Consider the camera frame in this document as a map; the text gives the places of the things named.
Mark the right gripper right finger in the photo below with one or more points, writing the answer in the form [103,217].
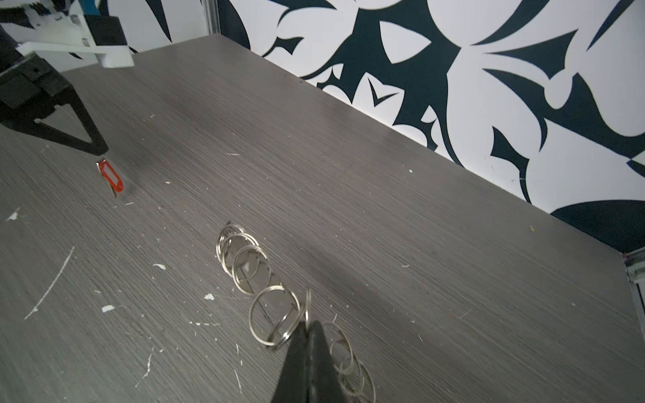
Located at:
[322,380]

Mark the red key tag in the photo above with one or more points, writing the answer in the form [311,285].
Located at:
[110,175]

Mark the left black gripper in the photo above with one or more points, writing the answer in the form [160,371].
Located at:
[37,100]

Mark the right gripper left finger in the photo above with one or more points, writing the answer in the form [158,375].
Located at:
[292,383]

